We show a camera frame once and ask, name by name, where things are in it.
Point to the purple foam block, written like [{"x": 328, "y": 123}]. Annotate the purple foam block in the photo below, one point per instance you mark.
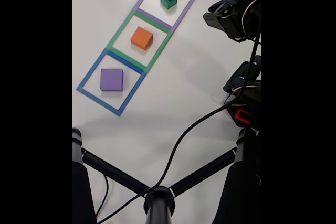
[{"x": 111, "y": 79}]

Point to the red table clamp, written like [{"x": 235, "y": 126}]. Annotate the red table clamp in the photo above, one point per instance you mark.
[{"x": 239, "y": 116}]

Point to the orange foam block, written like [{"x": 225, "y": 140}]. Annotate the orange foam block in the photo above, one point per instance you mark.
[{"x": 141, "y": 37}]

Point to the black tripod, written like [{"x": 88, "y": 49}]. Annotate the black tripod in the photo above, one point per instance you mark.
[{"x": 157, "y": 203}]

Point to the blue tape square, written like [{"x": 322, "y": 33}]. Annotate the blue tape square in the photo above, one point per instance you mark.
[{"x": 88, "y": 77}]

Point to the green foam cube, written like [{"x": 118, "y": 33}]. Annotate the green foam cube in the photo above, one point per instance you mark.
[{"x": 168, "y": 3}]

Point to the green tape square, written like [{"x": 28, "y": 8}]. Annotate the green tape square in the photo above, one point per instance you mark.
[{"x": 122, "y": 30}]

